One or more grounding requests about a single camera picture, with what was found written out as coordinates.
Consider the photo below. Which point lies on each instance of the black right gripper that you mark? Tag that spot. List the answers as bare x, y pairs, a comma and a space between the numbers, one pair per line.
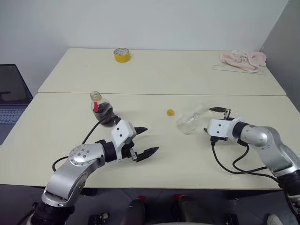
227, 114

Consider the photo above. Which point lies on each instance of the yellow bottle cap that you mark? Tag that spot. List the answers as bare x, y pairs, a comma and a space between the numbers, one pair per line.
170, 112

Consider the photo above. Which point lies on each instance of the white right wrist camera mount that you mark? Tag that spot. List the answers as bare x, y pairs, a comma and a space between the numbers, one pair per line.
221, 127

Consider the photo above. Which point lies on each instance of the pink cloth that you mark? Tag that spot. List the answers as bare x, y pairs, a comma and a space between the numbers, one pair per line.
243, 59

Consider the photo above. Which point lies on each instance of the white shoe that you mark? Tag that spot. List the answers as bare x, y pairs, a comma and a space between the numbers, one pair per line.
274, 220

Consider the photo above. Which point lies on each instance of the clear plastic bottle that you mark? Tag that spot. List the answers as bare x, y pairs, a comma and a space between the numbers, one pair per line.
187, 123

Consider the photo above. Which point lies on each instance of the grey laptop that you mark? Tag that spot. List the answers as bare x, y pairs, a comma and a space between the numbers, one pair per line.
11, 93

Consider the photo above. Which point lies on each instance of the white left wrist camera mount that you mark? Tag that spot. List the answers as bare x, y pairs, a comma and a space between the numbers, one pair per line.
122, 131

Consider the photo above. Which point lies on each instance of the yellow tape roll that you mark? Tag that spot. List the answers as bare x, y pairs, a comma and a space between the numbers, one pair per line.
122, 56

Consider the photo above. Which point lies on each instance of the small black floor object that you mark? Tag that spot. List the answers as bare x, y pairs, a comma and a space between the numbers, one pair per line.
98, 219

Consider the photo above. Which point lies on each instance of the cola bottle with red label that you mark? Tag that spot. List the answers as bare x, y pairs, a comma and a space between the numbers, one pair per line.
103, 110

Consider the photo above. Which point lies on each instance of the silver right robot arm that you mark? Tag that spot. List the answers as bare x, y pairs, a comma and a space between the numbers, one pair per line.
269, 143

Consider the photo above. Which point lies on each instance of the dark rounded shape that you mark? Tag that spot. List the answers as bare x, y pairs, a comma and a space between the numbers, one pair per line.
191, 209
134, 212

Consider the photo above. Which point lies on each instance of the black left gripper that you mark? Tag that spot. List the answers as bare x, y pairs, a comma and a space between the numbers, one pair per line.
127, 151

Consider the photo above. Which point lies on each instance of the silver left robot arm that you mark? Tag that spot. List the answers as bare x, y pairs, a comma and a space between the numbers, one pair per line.
70, 171

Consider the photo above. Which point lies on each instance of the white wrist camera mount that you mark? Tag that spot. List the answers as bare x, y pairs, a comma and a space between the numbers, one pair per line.
122, 131
221, 127

